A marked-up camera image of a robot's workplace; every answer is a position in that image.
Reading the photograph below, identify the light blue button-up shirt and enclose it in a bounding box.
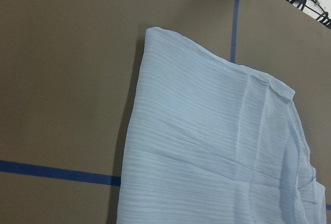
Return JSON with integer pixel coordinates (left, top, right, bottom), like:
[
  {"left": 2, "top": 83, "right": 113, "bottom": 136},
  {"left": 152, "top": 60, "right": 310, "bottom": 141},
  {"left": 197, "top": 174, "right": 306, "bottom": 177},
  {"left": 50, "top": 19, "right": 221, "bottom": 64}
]
[{"left": 117, "top": 27, "right": 326, "bottom": 223}]

